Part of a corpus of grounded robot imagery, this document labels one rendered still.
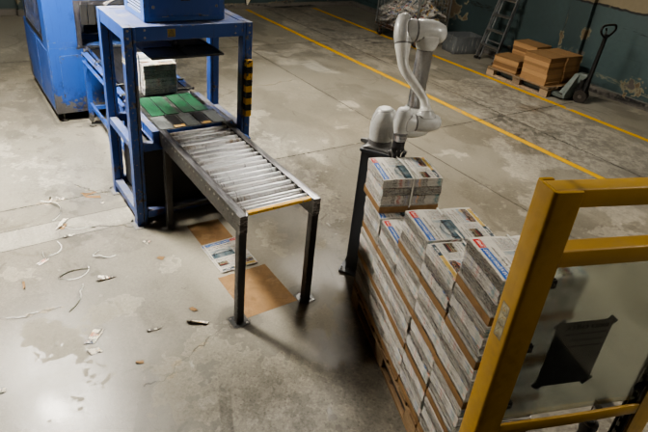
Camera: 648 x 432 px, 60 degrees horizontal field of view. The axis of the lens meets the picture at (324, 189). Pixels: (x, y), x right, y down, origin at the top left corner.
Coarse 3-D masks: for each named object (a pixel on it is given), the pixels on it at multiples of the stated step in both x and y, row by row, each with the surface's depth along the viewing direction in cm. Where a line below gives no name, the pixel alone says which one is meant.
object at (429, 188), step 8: (408, 160) 341; (416, 160) 342; (424, 160) 343; (416, 168) 333; (424, 168) 333; (432, 168) 334; (424, 176) 323; (432, 176) 324; (440, 176) 326; (424, 184) 324; (432, 184) 325; (440, 184) 327; (424, 192) 326; (432, 192) 328; (440, 192) 329; (416, 200) 328; (424, 200) 330; (432, 200) 331
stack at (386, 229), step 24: (384, 216) 325; (360, 240) 360; (384, 240) 320; (360, 264) 364; (408, 264) 286; (360, 288) 366; (384, 288) 320; (408, 288) 288; (360, 312) 370; (384, 312) 322; (408, 312) 287; (432, 312) 261; (384, 336) 324; (408, 336) 288; (432, 336) 260; (384, 360) 324; (408, 360) 290; (432, 360) 261; (408, 384) 291; (408, 408) 293
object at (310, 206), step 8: (232, 128) 424; (240, 136) 413; (248, 144) 403; (264, 152) 392; (272, 160) 382; (280, 168) 373; (288, 176) 363; (296, 184) 355; (304, 184) 356; (304, 192) 349; (312, 192) 348; (312, 200) 342; (320, 200) 344; (312, 208) 344
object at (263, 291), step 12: (264, 264) 410; (228, 276) 394; (252, 276) 397; (264, 276) 398; (228, 288) 382; (252, 288) 385; (264, 288) 386; (276, 288) 387; (252, 300) 374; (264, 300) 375; (276, 300) 377; (288, 300) 378; (252, 312) 363
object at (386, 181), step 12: (372, 168) 332; (384, 168) 328; (396, 168) 330; (372, 180) 335; (384, 180) 315; (396, 180) 317; (408, 180) 320; (372, 192) 336; (384, 192) 320; (396, 192) 322; (384, 204) 324; (396, 204) 326
